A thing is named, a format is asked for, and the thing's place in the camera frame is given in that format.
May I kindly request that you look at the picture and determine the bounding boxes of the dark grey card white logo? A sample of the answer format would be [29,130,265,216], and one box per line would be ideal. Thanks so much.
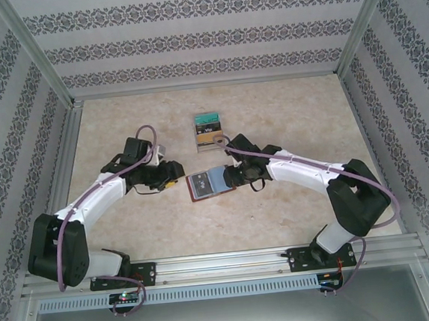
[187,172,213,200]

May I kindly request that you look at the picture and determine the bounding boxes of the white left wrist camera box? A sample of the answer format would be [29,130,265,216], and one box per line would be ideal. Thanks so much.
[148,144,170,166]

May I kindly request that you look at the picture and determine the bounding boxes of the brown gold plastic card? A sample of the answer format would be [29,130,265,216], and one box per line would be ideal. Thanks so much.
[195,124,225,147]

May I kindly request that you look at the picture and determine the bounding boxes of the aluminium frame post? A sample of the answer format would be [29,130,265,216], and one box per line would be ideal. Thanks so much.
[0,0,75,111]
[329,0,407,79]

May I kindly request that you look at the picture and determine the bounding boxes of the slotted grey cable duct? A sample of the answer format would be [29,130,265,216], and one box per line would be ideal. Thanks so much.
[37,273,321,315]

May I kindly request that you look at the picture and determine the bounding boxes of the aluminium frame crossbar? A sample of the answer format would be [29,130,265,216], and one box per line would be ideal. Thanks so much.
[69,68,342,103]

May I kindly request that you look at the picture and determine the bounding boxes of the small circuit board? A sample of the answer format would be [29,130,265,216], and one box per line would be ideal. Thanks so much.
[108,290,142,305]
[317,269,345,292]

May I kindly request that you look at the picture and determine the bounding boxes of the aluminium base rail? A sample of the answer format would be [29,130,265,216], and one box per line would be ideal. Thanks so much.
[19,233,424,299]

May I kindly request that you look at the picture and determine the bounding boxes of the aluminium side rail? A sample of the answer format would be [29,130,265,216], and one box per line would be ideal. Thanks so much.
[341,72,410,239]
[25,99,99,272]

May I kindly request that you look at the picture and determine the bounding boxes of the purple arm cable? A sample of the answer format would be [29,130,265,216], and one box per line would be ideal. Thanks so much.
[44,123,174,321]
[212,120,407,307]

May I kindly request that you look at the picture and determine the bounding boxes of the grey sheet metal panel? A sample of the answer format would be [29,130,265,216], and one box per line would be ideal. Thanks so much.
[10,278,429,321]

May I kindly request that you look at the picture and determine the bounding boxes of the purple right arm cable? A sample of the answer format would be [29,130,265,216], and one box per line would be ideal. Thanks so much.
[212,120,407,307]

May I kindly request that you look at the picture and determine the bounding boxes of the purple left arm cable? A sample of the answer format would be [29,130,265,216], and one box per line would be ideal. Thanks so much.
[44,123,174,321]

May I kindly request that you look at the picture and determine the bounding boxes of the teal plastic card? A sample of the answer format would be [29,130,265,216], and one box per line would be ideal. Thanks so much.
[194,111,222,126]

